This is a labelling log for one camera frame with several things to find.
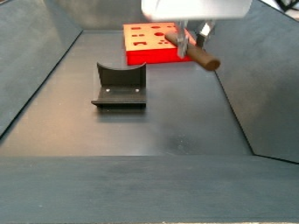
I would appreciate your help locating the brown oval wooden peg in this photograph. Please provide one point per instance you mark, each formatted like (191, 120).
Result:
(195, 53)

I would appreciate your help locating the red foam shape-sorter block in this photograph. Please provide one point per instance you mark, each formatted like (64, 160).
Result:
(147, 45)

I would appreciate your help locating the dark grey curved fixture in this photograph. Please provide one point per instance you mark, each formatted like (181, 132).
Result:
(122, 86)

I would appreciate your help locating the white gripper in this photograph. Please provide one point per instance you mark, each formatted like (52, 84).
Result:
(171, 10)

